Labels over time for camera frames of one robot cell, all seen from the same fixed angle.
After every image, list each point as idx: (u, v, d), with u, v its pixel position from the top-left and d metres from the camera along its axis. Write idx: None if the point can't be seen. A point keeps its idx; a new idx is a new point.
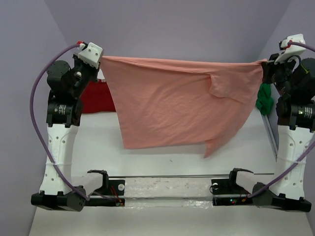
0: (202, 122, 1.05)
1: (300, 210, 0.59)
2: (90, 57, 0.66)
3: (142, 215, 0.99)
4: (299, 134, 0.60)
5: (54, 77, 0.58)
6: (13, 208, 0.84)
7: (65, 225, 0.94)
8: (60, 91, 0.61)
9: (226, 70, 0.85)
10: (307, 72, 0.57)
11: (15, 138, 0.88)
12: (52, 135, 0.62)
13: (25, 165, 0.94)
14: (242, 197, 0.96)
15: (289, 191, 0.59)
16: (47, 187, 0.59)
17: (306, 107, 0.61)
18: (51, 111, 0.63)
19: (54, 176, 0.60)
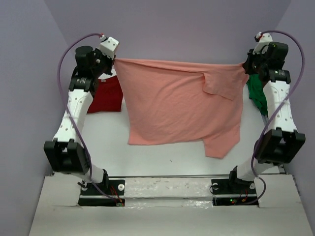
0: (199, 119, 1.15)
1: (298, 145, 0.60)
2: (108, 46, 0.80)
3: (142, 216, 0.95)
4: (279, 85, 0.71)
5: (81, 53, 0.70)
6: (13, 199, 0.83)
7: (64, 224, 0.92)
8: (83, 66, 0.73)
9: (217, 70, 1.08)
10: (275, 45, 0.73)
11: (20, 127, 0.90)
12: (72, 97, 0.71)
13: (29, 155, 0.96)
14: (242, 197, 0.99)
15: (284, 125, 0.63)
16: (61, 134, 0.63)
17: (280, 70, 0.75)
18: (74, 82, 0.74)
19: (69, 126, 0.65)
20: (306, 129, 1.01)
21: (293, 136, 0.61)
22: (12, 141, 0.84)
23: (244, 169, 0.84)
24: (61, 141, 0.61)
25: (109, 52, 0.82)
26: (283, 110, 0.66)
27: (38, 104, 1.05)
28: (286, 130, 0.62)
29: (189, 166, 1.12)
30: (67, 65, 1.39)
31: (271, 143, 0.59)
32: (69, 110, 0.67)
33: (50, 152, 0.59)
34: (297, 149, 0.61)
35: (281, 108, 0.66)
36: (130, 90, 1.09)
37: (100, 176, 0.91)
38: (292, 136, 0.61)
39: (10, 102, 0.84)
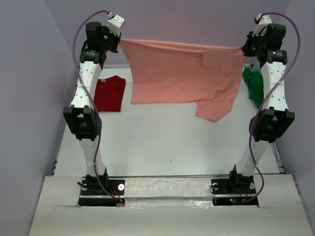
0: (194, 85, 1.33)
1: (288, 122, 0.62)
2: (115, 23, 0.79)
3: (142, 216, 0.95)
4: (276, 65, 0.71)
5: (91, 27, 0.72)
6: (14, 196, 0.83)
7: (63, 224, 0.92)
8: (93, 38, 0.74)
9: (214, 51, 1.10)
10: (273, 26, 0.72)
11: (24, 123, 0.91)
12: (83, 68, 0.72)
13: (31, 151, 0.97)
14: (242, 197, 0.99)
15: (276, 105, 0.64)
16: (76, 102, 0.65)
17: (278, 51, 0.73)
18: (83, 54, 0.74)
19: (83, 94, 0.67)
20: (305, 128, 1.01)
21: (283, 115, 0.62)
22: (13, 140, 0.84)
23: (244, 161, 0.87)
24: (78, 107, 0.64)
25: (115, 30, 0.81)
26: (276, 91, 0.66)
27: (38, 103, 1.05)
28: (278, 110, 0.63)
29: (189, 166, 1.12)
30: (67, 65, 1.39)
31: (264, 121, 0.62)
32: (81, 80, 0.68)
33: (69, 116, 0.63)
34: (287, 127, 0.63)
35: (275, 90, 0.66)
36: (135, 64, 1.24)
37: (102, 169, 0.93)
38: (283, 115, 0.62)
39: (10, 101, 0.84)
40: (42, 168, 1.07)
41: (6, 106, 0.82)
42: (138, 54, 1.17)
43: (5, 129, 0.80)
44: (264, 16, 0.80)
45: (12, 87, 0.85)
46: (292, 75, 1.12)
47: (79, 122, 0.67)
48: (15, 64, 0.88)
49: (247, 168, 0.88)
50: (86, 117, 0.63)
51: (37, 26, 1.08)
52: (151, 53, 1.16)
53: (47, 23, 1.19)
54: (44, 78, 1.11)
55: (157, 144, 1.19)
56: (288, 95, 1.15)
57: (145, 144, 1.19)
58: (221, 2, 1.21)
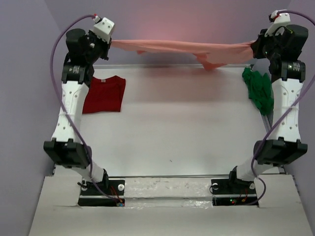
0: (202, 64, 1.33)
1: (299, 154, 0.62)
2: (104, 29, 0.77)
3: (142, 216, 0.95)
4: (291, 84, 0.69)
5: (73, 39, 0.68)
6: (15, 194, 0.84)
7: (63, 224, 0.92)
8: (76, 52, 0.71)
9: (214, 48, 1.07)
10: (293, 32, 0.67)
11: (22, 123, 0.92)
12: (66, 90, 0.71)
13: (31, 151, 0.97)
14: (242, 197, 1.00)
15: (287, 133, 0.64)
16: (58, 134, 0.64)
17: (295, 63, 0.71)
18: (66, 71, 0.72)
19: (66, 125, 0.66)
20: (305, 128, 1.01)
21: (295, 147, 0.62)
22: (13, 140, 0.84)
23: (245, 171, 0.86)
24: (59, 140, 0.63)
25: (104, 36, 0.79)
26: (288, 118, 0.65)
27: (39, 102, 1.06)
28: (289, 140, 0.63)
29: (189, 166, 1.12)
30: None
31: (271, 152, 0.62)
32: (64, 107, 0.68)
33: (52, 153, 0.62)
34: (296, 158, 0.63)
35: (286, 117, 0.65)
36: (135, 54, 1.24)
37: (100, 175, 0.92)
38: (294, 146, 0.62)
39: (10, 101, 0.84)
40: (42, 167, 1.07)
41: (6, 106, 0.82)
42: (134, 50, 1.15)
43: (4, 128, 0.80)
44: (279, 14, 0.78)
45: (11, 87, 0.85)
46: None
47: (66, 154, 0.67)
48: (14, 64, 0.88)
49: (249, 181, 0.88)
50: (72, 152, 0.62)
51: (37, 26, 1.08)
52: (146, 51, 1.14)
53: (47, 24, 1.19)
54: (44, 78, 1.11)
55: (157, 144, 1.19)
56: None
57: (145, 144, 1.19)
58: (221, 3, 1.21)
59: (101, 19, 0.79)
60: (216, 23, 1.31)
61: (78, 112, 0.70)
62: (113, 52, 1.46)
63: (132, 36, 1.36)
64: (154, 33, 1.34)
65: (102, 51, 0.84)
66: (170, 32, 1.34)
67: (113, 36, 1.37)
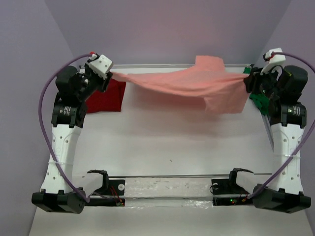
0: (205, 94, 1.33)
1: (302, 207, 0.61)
2: (100, 66, 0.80)
3: (142, 216, 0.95)
4: (291, 130, 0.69)
5: (63, 80, 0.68)
6: (15, 194, 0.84)
7: (64, 225, 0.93)
8: (68, 93, 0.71)
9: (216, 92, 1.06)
10: (291, 75, 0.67)
11: (23, 123, 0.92)
12: (57, 135, 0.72)
13: (31, 150, 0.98)
14: (242, 197, 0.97)
15: (287, 186, 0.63)
16: (49, 184, 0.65)
17: (295, 107, 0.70)
18: (57, 113, 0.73)
19: (56, 174, 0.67)
20: None
21: (297, 200, 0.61)
22: (13, 140, 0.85)
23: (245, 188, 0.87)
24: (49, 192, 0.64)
25: (101, 73, 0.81)
26: (289, 168, 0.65)
27: (40, 102, 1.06)
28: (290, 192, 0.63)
29: (189, 165, 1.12)
30: None
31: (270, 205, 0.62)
32: (55, 156, 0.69)
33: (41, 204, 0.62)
34: (298, 210, 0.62)
35: (288, 167, 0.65)
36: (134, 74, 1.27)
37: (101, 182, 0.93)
38: (295, 199, 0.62)
39: (11, 101, 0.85)
40: (43, 168, 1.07)
41: (6, 107, 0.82)
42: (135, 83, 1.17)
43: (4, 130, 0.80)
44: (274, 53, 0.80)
45: (11, 89, 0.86)
46: None
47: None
48: (14, 65, 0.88)
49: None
50: (62, 204, 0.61)
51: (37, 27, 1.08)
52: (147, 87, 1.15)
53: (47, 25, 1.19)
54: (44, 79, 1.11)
55: (157, 143, 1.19)
56: None
57: (145, 144, 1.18)
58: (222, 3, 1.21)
59: (98, 56, 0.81)
60: (216, 24, 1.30)
61: (69, 157, 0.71)
62: (113, 52, 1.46)
63: (132, 36, 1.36)
64: (154, 33, 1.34)
65: (97, 86, 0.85)
66: (169, 32, 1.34)
67: (113, 36, 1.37)
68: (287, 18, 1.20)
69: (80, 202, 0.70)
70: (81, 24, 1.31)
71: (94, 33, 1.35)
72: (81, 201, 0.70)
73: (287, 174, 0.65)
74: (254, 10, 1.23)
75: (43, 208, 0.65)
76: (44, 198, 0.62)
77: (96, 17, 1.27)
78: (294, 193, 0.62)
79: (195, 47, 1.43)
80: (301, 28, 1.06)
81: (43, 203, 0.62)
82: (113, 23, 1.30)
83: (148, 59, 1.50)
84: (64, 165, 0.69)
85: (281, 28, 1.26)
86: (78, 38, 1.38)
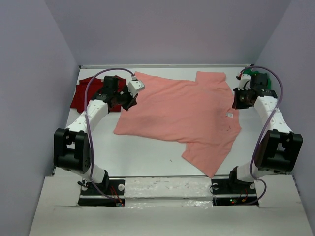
0: (205, 106, 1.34)
1: (298, 144, 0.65)
2: (134, 83, 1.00)
3: (142, 216, 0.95)
4: (268, 100, 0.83)
5: (110, 78, 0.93)
6: (15, 195, 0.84)
7: (65, 226, 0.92)
8: (108, 88, 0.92)
9: (198, 148, 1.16)
10: (256, 75, 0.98)
11: (23, 123, 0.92)
12: (91, 103, 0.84)
13: (32, 151, 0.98)
14: (242, 197, 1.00)
15: (279, 128, 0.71)
16: (73, 127, 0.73)
17: (268, 90, 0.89)
18: (96, 95, 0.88)
19: (82, 121, 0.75)
20: (305, 129, 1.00)
21: (291, 139, 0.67)
22: (14, 140, 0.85)
23: (245, 171, 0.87)
24: (72, 131, 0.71)
25: (133, 89, 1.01)
26: (275, 115, 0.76)
27: (40, 102, 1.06)
28: (284, 134, 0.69)
29: (189, 166, 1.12)
30: (67, 66, 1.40)
31: (270, 144, 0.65)
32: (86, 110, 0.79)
33: (58, 138, 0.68)
34: (295, 150, 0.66)
35: (274, 115, 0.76)
36: (131, 110, 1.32)
37: (101, 176, 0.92)
38: (290, 138, 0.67)
39: (12, 101, 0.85)
40: (43, 168, 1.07)
41: (6, 106, 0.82)
42: (128, 117, 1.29)
43: (4, 129, 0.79)
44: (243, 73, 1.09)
45: (12, 88, 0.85)
46: (291, 76, 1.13)
47: (67, 152, 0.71)
48: (14, 65, 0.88)
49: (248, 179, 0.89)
50: (77, 142, 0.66)
51: (37, 26, 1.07)
52: (136, 121, 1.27)
53: (48, 25, 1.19)
54: (44, 79, 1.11)
55: (157, 143, 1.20)
56: (287, 95, 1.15)
57: (145, 145, 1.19)
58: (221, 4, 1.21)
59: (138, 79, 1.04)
60: (216, 24, 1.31)
61: (94, 119, 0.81)
62: (113, 52, 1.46)
63: (132, 37, 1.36)
64: (154, 33, 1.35)
65: (126, 101, 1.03)
66: (170, 32, 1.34)
67: (113, 37, 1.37)
68: (286, 19, 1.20)
69: (86, 163, 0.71)
70: (82, 24, 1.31)
71: (94, 33, 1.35)
72: (86, 162, 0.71)
73: (274, 119, 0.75)
74: (253, 11, 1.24)
75: (57, 147, 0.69)
76: (64, 134, 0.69)
77: (96, 18, 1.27)
78: (287, 133, 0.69)
79: (195, 47, 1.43)
80: (300, 28, 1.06)
81: (61, 137, 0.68)
82: (113, 23, 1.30)
83: (148, 59, 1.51)
84: (90, 119, 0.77)
85: (279, 29, 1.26)
86: (78, 39, 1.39)
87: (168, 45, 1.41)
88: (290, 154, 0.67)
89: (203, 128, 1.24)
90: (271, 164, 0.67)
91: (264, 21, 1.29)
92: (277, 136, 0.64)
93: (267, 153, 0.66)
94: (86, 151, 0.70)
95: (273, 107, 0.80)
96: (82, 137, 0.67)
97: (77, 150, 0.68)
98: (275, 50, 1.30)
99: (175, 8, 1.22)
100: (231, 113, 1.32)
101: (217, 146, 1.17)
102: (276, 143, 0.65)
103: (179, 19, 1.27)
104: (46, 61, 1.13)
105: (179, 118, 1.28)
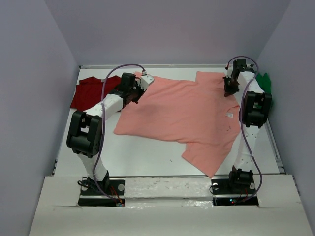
0: (205, 106, 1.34)
1: (268, 100, 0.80)
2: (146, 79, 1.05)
3: (142, 216, 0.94)
4: (247, 73, 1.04)
5: (129, 74, 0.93)
6: (15, 196, 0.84)
7: (65, 225, 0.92)
8: (125, 85, 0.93)
9: (198, 148, 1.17)
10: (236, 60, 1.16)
11: (23, 123, 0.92)
12: (109, 97, 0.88)
13: (32, 151, 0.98)
14: (242, 197, 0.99)
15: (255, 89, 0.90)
16: (91, 111, 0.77)
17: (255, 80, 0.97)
18: (113, 91, 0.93)
19: (98, 107, 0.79)
20: (305, 128, 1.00)
21: (264, 98, 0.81)
22: (14, 141, 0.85)
23: (240, 153, 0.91)
24: (87, 114, 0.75)
25: (143, 83, 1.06)
26: (253, 82, 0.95)
27: (40, 103, 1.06)
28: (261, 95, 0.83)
29: (189, 166, 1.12)
30: (67, 65, 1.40)
31: (248, 101, 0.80)
32: (103, 101, 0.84)
33: (75, 119, 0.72)
34: (268, 105, 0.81)
35: (252, 82, 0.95)
36: (130, 110, 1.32)
37: (102, 175, 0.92)
38: (263, 97, 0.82)
39: (11, 102, 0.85)
40: (43, 168, 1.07)
41: (6, 107, 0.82)
42: (128, 117, 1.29)
43: (4, 129, 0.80)
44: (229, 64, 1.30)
45: (11, 88, 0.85)
46: (291, 76, 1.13)
47: (80, 134, 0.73)
48: (13, 65, 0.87)
49: (244, 160, 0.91)
50: (92, 125, 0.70)
51: (36, 26, 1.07)
52: (135, 121, 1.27)
53: (47, 24, 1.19)
54: (44, 79, 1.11)
55: (157, 144, 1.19)
56: (287, 95, 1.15)
57: (145, 144, 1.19)
58: (221, 5, 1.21)
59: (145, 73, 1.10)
60: (216, 24, 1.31)
61: (110, 110, 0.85)
62: (113, 52, 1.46)
63: (132, 36, 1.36)
64: (154, 33, 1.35)
65: (137, 94, 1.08)
66: (170, 32, 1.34)
67: (112, 37, 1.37)
68: (286, 19, 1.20)
69: (96, 146, 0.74)
70: (81, 24, 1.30)
71: (94, 33, 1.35)
72: (96, 145, 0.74)
73: (252, 85, 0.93)
74: (253, 11, 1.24)
75: (72, 127, 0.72)
76: (81, 116, 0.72)
77: (95, 18, 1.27)
78: (261, 93, 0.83)
79: (195, 46, 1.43)
80: (300, 28, 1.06)
81: (79, 117, 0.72)
82: (113, 23, 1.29)
83: (148, 59, 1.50)
84: (107, 108, 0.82)
85: (279, 29, 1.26)
86: (78, 39, 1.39)
87: (167, 45, 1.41)
88: (265, 108, 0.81)
89: (203, 128, 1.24)
90: (251, 118, 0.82)
91: (264, 21, 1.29)
92: (252, 95, 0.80)
93: (247, 109, 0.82)
94: (98, 135, 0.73)
95: (250, 77, 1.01)
96: (97, 120, 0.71)
97: (90, 132, 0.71)
98: (274, 51, 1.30)
99: (175, 8, 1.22)
100: (231, 113, 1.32)
101: (218, 146, 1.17)
102: (252, 100, 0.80)
103: (179, 19, 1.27)
104: (46, 61, 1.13)
105: (180, 118, 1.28)
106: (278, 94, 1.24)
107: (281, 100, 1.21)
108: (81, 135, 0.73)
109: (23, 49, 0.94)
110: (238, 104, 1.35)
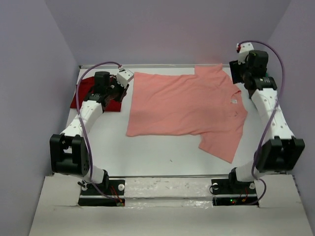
0: (209, 97, 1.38)
1: (298, 150, 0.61)
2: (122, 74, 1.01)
3: (142, 216, 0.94)
4: (267, 92, 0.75)
5: (99, 73, 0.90)
6: (15, 196, 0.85)
7: (66, 225, 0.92)
8: (100, 85, 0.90)
9: (212, 139, 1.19)
10: (256, 54, 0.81)
11: (23, 123, 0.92)
12: (85, 105, 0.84)
13: (33, 151, 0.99)
14: (242, 197, 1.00)
15: (281, 132, 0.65)
16: (69, 131, 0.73)
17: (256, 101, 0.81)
18: (89, 96, 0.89)
19: (77, 124, 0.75)
20: (305, 128, 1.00)
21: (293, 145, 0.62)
22: (15, 141, 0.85)
23: (245, 174, 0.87)
24: (67, 135, 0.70)
25: (123, 81, 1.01)
26: (277, 118, 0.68)
27: (40, 103, 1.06)
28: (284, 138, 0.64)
29: (189, 166, 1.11)
30: (67, 66, 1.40)
31: (272, 152, 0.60)
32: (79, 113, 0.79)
33: (54, 144, 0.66)
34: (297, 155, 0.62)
35: (275, 117, 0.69)
36: (138, 112, 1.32)
37: (100, 177, 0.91)
38: (291, 143, 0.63)
39: (11, 102, 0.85)
40: (43, 168, 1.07)
41: (6, 107, 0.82)
42: (138, 118, 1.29)
43: (5, 129, 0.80)
44: (242, 46, 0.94)
45: (11, 88, 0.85)
46: (291, 76, 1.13)
47: (64, 157, 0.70)
48: (14, 65, 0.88)
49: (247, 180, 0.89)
50: (74, 149, 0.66)
51: (36, 25, 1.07)
52: (145, 121, 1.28)
53: (48, 25, 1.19)
54: (44, 79, 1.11)
55: (161, 142, 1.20)
56: (287, 95, 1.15)
57: (151, 143, 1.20)
58: (220, 6, 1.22)
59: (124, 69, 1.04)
60: (216, 24, 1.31)
61: (89, 121, 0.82)
62: (113, 52, 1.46)
63: (132, 36, 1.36)
64: (154, 34, 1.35)
65: (117, 93, 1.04)
66: (169, 32, 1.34)
67: (112, 37, 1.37)
68: (285, 20, 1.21)
69: (85, 165, 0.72)
70: (82, 24, 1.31)
71: (94, 33, 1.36)
72: (85, 164, 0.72)
73: (276, 122, 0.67)
74: (252, 12, 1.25)
75: (53, 155, 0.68)
76: (60, 139, 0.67)
77: (95, 18, 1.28)
78: (287, 139, 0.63)
79: (195, 47, 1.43)
80: (300, 29, 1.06)
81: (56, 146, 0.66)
82: (113, 23, 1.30)
83: (149, 59, 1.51)
84: (85, 121, 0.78)
85: (279, 29, 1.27)
86: (78, 40, 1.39)
87: (167, 45, 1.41)
88: (291, 158, 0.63)
89: (212, 117, 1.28)
90: (272, 167, 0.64)
91: (263, 22, 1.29)
92: (279, 145, 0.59)
93: (269, 159, 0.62)
94: (84, 155, 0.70)
95: (274, 107, 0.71)
96: (79, 141, 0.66)
97: (74, 154, 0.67)
98: (274, 51, 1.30)
99: (175, 8, 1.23)
100: (234, 100, 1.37)
101: (230, 133, 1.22)
102: (278, 151, 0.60)
103: (179, 20, 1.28)
104: (46, 61, 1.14)
105: (188, 112, 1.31)
106: (278, 94, 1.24)
107: (281, 100, 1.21)
108: (67, 159, 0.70)
109: (24, 51, 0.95)
110: (239, 89, 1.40)
